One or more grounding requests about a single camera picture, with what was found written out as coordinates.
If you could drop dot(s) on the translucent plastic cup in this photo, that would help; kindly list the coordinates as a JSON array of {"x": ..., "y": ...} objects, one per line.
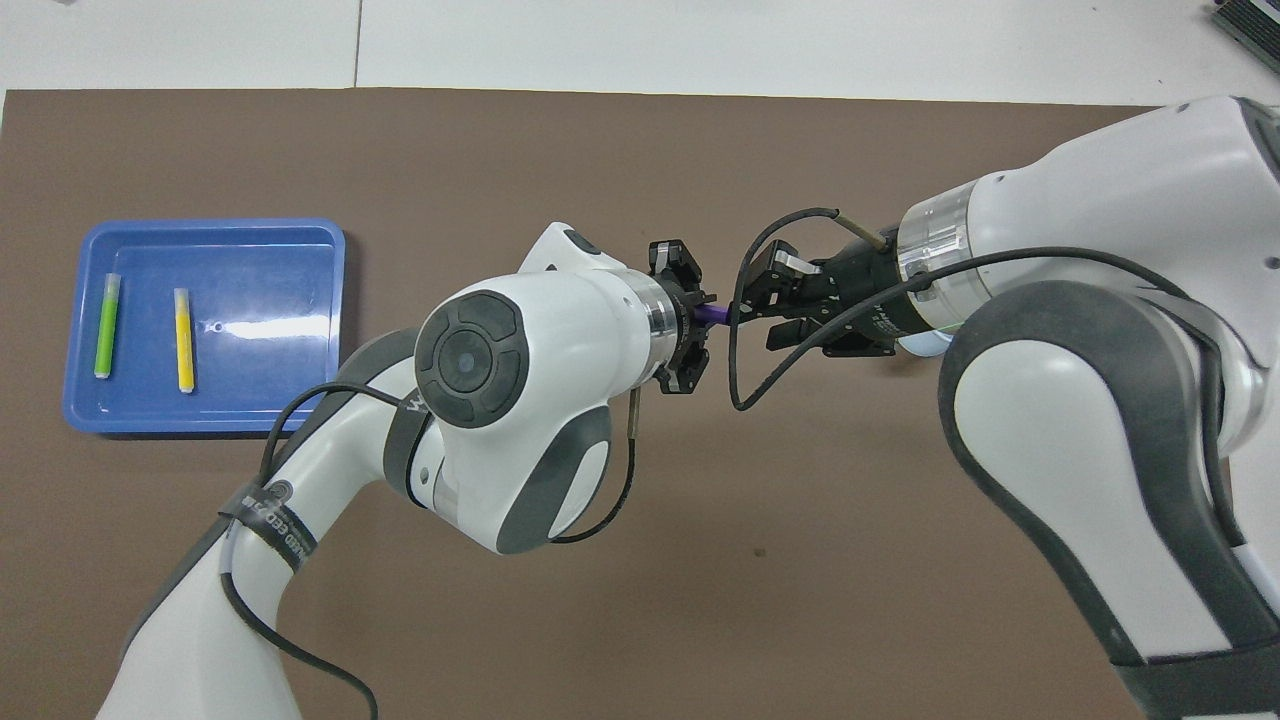
[{"x": 925, "y": 343}]

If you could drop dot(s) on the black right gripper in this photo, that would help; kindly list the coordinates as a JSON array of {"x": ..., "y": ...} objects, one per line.
[{"x": 865, "y": 290}]

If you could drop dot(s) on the blue plastic tray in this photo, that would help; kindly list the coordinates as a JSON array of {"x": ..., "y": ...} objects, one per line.
[{"x": 260, "y": 380}]

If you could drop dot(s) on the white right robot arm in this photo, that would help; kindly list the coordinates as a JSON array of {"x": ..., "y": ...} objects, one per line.
[{"x": 1080, "y": 420}]

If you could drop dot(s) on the purple pen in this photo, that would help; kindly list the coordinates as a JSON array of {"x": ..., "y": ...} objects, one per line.
[{"x": 715, "y": 313}]

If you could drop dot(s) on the grey ribbed device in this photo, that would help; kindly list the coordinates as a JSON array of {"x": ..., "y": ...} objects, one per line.
[{"x": 1250, "y": 25}]

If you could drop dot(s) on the brown table mat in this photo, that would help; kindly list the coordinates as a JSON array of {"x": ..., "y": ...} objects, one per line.
[{"x": 700, "y": 600}]

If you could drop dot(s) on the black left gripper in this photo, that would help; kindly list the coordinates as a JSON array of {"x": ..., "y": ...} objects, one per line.
[{"x": 688, "y": 325}]

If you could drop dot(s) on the yellow pen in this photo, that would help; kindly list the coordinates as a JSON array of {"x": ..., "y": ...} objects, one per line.
[{"x": 184, "y": 340}]

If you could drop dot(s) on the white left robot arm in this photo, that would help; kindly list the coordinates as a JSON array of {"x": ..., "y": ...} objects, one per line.
[{"x": 520, "y": 400}]

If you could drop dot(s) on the green pen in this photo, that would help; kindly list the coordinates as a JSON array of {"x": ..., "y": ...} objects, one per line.
[{"x": 106, "y": 330}]

